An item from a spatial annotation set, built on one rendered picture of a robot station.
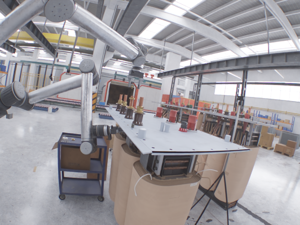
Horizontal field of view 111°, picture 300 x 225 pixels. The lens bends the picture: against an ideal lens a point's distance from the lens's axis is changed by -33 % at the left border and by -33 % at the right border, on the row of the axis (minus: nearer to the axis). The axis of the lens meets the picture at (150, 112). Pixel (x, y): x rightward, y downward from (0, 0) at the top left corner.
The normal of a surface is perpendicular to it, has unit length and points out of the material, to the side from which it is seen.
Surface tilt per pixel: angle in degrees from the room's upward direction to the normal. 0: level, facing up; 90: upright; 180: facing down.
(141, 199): 90
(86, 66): 74
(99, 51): 90
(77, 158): 90
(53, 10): 138
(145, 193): 90
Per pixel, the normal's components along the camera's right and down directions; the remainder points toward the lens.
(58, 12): 0.43, 0.85
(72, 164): 0.39, 0.14
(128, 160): -0.52, -0.03
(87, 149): 0.17, -0.18
